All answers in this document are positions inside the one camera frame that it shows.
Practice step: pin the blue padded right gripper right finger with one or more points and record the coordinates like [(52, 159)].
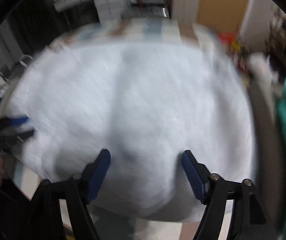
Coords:
[(198, 176)]

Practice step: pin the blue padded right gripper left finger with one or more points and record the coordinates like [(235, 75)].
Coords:
[(94, 175)]

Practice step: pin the light grey hoodie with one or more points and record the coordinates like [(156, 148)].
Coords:
[(146, 102)]

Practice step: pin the red plastic bag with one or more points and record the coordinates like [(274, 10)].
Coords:
[(228, 38)]

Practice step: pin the brown checked bed sheet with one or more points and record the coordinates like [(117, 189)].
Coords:
[(140, 29)]

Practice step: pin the shoe rack with shoes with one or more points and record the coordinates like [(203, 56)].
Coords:
[(275, 44)]

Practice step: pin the silver suitcase lying flat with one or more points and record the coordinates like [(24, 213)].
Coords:
[(147, 8)]

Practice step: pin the wooden door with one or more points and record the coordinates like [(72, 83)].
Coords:
[(222, 15)]

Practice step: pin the white upright suitcase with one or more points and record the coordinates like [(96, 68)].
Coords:
[(185, 11)]

